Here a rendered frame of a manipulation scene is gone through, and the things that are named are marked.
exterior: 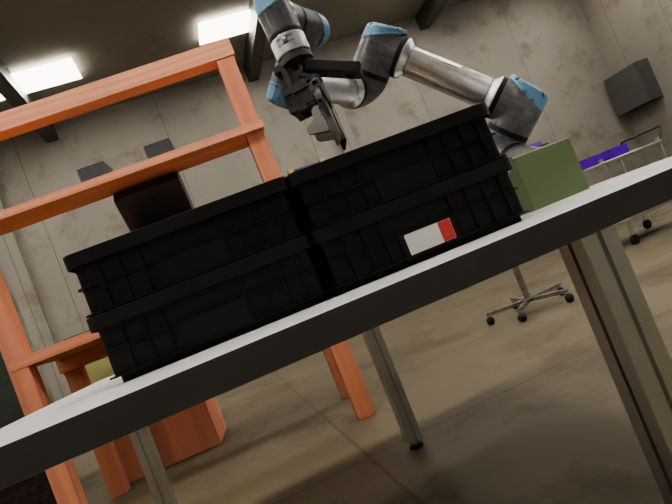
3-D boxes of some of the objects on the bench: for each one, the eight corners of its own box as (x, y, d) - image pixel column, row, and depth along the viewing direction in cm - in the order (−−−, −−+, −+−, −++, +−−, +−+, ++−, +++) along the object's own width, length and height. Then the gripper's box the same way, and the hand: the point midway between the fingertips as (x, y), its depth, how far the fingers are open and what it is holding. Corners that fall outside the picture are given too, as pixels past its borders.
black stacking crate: (319, 298, 127) (300, 249, 128) (334, 297, 98) (309, 232, 98) (147, 368, 122) (128, 316, 122) (108, 389, 92) (82, 320, 92)
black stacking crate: (477, 234, 133) (457, 187, 133) (536, 215, 103) (511, 154, 104) (319, 298, 127) (300, 248, 128) (335, 297, 98) (309, 232, 98)
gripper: (283, 78, 124) (321, 165, 122) (264, 60, 113) (305, 156, 111) (318, 60, 123) (357, 148, 121) (302, 39, 111) (345, 136, 109)
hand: (342, 140), depth 115 cm, fingers open, 5 cm apart
